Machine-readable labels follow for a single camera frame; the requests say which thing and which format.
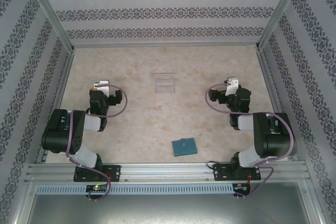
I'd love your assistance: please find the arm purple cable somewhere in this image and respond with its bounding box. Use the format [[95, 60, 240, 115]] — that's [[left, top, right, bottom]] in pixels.
[[206, 82, 295, 200], [65, 84, 129, 201]]

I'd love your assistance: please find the clear acrylic card stand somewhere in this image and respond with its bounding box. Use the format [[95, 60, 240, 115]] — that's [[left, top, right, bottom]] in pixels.
[[154, 73, 176, 93]]

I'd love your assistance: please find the teal leather card holder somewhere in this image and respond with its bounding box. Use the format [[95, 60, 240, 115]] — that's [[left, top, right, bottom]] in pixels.
[[172, 137, 197, 158]]

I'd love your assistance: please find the grey metal panel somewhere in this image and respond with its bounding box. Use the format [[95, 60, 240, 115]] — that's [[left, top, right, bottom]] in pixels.
[[26, 194, 320, 224]]

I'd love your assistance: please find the aluminium mounting rail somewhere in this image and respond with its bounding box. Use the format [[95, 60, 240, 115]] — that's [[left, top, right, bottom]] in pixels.
[[25, 163, 312, 183]]

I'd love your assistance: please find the aluminium side rail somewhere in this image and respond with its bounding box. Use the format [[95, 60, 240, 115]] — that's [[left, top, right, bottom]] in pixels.
[[35, 48, 77, 164], [256, 47, 300, 162]]

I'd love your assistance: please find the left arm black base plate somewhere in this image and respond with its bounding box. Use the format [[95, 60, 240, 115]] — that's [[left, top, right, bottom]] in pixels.
[[73, 165, 121, 183]]

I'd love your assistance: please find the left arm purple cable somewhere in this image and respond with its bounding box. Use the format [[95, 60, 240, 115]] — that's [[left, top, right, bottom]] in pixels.
[[65, 84, 129, 201]]

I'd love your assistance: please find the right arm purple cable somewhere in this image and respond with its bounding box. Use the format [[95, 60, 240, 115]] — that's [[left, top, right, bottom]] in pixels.
[[206, 82, 295, 200]]

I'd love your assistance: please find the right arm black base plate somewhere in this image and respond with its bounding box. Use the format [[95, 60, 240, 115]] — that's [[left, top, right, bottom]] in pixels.
[[213, 163, 262, 182]]

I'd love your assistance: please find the aluminium frame post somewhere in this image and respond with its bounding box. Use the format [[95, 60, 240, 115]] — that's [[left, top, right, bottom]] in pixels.
[[25, 0, 77, 51], [255, 0, 307, 51]]

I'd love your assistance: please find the slotted grey cable duct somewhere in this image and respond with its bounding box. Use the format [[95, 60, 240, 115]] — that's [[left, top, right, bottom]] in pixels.
[[35, 184, 234, 195]]

